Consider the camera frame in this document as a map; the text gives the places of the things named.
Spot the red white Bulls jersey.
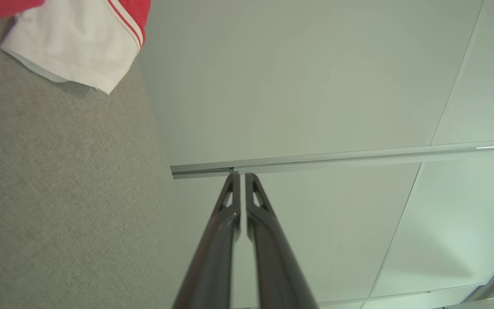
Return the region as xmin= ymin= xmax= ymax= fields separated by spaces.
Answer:
xmin=0 ymin=0 xmax=151 ymax=95

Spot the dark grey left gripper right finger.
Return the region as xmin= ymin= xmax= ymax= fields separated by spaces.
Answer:
xmin=245 ymin=173 xmax=319 ymax=309

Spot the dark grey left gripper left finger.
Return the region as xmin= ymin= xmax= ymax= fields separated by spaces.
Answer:
xmin=172 ymin=173 xmax=242 ymax=309

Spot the aluminium wall rail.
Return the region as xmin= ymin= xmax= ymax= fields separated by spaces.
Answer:
xmin=171 ymin=139 xmax=494 ymax=179

